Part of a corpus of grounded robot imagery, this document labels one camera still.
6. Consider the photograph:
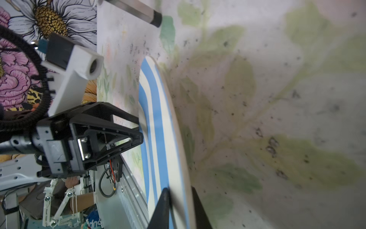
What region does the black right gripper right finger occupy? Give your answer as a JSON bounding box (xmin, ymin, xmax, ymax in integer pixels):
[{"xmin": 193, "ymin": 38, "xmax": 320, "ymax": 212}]
[{"xmin": 192, "ymin": 187, "xmax": 212, "ymax": 229}]

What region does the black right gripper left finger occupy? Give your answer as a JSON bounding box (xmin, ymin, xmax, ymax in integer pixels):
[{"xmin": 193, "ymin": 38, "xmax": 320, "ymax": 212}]
[{"xmin": 147, "ymin": 188, "xmax": 171, "ymax": 229}]

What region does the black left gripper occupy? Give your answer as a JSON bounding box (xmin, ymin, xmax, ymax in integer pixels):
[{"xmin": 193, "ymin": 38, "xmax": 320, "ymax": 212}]
[{"xmin": 1, "ymin": 102, "xmax": 144, "ymax": 177}]

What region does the blue white striped plate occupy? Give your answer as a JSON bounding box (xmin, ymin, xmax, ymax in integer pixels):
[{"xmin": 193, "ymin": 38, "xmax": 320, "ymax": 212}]
[{"xmin": 138, "ymin": 56, "xmax": 197, "ymax": 229}]

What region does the chrome two-tier dish rack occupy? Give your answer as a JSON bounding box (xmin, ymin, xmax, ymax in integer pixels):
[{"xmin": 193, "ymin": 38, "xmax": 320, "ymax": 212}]
[{"xmin": 106, "ymin": 0, "xmax": 163, "ymax": 28}]

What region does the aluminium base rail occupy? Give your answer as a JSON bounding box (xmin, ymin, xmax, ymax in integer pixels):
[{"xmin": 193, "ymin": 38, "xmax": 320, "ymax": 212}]
[{"xmin": 91, "ymin": 156, "xmax": 149, "ymax": 229}]

